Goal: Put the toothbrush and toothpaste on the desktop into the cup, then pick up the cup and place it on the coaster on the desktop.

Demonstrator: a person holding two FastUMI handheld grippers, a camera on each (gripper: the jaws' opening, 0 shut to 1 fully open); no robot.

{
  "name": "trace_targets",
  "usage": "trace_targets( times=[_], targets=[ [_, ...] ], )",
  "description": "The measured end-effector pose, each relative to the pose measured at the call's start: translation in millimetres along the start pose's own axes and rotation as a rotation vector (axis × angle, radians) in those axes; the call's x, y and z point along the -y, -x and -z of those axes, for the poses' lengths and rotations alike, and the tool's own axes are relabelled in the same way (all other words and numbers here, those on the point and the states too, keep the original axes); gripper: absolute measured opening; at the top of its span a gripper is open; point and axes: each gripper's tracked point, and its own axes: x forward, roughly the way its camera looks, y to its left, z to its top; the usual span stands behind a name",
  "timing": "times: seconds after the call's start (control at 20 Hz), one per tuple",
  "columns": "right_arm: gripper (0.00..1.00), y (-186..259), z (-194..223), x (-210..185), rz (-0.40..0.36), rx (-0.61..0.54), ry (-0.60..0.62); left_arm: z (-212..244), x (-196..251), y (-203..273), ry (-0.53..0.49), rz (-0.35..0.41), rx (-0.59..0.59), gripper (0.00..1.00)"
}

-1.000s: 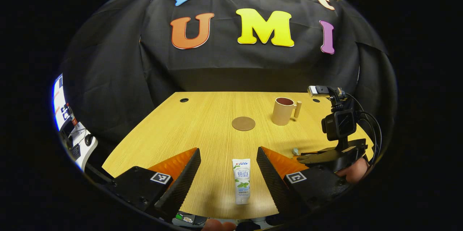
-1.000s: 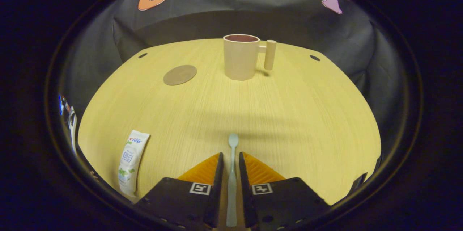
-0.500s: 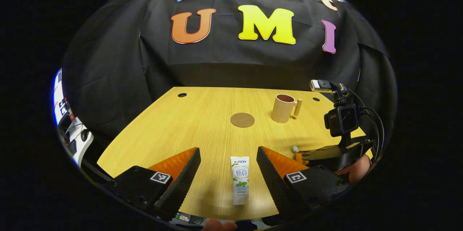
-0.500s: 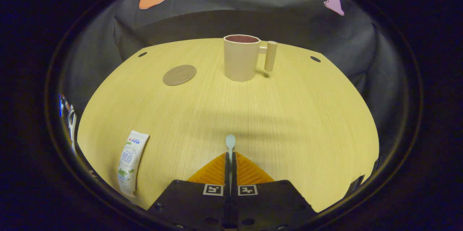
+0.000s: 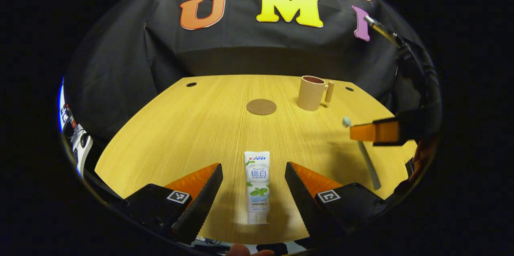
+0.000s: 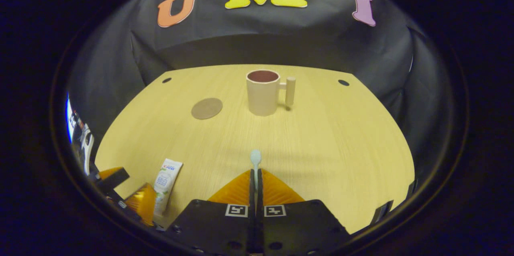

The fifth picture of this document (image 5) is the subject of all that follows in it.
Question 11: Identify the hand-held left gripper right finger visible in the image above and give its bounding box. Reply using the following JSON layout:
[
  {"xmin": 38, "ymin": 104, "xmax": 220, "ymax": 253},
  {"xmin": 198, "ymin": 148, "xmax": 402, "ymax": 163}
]
[{"xmin": 284, "ymin": 162, "xmax": 389, "ymax": 246}]

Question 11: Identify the white toothpaste tube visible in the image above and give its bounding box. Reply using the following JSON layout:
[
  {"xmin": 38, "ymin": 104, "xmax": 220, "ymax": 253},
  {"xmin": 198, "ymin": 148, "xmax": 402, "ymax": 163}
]
[{"xmin": 244, "ymin": 151, "xmax": 271, "ymax": 225}]

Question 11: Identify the beige cup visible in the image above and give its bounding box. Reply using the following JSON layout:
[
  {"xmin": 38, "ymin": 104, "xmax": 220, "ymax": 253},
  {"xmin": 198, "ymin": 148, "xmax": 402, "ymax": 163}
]
[{"xmin": 297, "ymin": 75, "xmax": 335, "ymax": 112}]

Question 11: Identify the computer monitor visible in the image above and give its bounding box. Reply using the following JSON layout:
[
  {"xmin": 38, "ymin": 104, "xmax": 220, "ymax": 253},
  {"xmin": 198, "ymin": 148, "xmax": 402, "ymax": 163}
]
[{"xmin": 58, "ymin": 77, "xmax": 68, "ymax": 132}]

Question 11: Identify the white side desk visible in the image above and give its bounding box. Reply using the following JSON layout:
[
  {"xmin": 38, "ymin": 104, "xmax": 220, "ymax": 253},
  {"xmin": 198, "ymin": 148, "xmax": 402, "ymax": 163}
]
[{"xmin": 60, "ymin": 104, "xmax": 94, "ymax": 178}]

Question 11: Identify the round brown coaster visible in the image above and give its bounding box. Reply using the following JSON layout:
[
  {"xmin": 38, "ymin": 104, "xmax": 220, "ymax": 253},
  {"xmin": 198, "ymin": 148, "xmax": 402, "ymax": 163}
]
[{"xmin": 246, "ymin": 99, "xmax": 277, "ymax": 116}]

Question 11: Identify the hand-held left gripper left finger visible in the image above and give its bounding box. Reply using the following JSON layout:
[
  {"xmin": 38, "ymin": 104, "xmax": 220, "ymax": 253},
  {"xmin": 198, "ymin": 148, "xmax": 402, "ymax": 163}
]
[{"xmin": 122, "ymin": 163, "xmax": 224, "ymax": 245}]

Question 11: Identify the black cable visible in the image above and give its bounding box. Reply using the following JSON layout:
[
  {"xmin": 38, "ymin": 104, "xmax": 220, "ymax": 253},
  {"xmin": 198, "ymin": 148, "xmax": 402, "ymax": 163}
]
[{"xmin": 363, "ymin": 15, "xmax": 441, "ymax": 108}]

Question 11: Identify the wooden desktop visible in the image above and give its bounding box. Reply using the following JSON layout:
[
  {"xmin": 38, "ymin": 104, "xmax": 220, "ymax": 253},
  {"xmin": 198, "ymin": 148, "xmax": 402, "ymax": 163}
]
[{"xmin": 94, "ymin": 74, "xmax": 418, "ymax": 245}]

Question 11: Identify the pale blue toothbrush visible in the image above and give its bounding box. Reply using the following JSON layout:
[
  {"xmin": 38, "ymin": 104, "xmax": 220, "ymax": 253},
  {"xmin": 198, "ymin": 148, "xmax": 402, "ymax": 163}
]
[{"xmin": 342, "ymin": 117, "xmax": 381, "ymax": 191}]

